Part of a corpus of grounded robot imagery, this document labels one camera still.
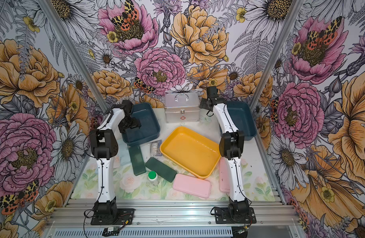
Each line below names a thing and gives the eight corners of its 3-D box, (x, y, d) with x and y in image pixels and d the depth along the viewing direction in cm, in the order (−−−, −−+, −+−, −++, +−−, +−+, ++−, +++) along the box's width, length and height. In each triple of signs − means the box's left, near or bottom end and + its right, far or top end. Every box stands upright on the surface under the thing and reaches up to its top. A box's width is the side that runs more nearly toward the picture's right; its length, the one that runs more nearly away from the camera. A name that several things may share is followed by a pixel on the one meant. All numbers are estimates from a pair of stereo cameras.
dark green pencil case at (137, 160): (135, 176, 89) (134, 174, 87) (129, 149, 101) (127, 147, 98) (147, 171, 91) (146, 169, 89) (140, 145, 103) (139, 143, 100)
